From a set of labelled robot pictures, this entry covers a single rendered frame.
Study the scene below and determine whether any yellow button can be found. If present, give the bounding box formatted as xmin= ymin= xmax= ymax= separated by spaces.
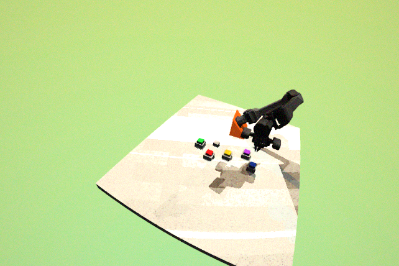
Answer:
xmin=222 ymin=150 xmax=233 ymax=161

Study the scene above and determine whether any purple button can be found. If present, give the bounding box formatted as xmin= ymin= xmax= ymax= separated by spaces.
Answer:
xmin=241 ymin=149 xmax=251 ymax=160

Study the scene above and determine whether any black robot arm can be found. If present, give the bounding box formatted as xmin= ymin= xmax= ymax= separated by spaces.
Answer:
xmin=235 ymin=89 xmax=304 ymax=148

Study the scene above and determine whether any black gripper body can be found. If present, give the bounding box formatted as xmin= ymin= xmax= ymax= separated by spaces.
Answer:
xmin=241 ymin=127 xmax=281 ymax=150

